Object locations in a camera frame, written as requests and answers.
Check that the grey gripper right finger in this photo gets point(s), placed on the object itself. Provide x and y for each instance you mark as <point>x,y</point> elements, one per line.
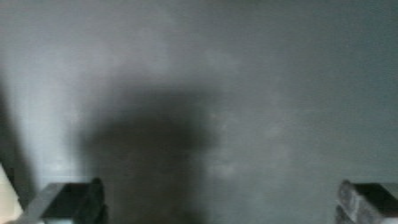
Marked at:
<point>367,203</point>

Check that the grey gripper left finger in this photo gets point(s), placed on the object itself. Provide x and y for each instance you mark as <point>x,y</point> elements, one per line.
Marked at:
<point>68,204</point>

